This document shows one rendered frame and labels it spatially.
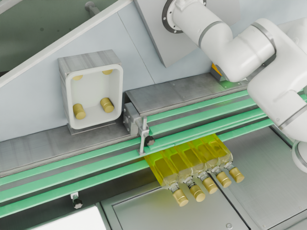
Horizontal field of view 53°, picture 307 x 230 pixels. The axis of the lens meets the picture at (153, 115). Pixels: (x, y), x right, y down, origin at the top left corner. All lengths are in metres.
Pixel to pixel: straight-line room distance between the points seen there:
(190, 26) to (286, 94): 0.32
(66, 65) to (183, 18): 0.36
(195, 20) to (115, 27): 0.24
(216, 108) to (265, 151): 0.44
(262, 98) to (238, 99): 0.46
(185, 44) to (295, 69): 0.43
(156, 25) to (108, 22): 0.15
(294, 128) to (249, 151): 0.72
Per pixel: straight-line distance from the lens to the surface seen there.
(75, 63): 0.93
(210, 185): 1.06
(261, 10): 1.30
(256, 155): 1.47
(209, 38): 0.84
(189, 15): 0.91
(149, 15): 0.94
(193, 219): 1.15
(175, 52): 1.08
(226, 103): 1.19
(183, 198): 1.01
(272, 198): 1.35
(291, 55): 0.79
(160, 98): 1.11
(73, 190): 1.07
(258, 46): 0.79
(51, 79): 1.00
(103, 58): 0.96
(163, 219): 1.13
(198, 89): 1.18
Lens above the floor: 1.55
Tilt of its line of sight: 38 degrees down
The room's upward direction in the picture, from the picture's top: 145 degrees clockwise
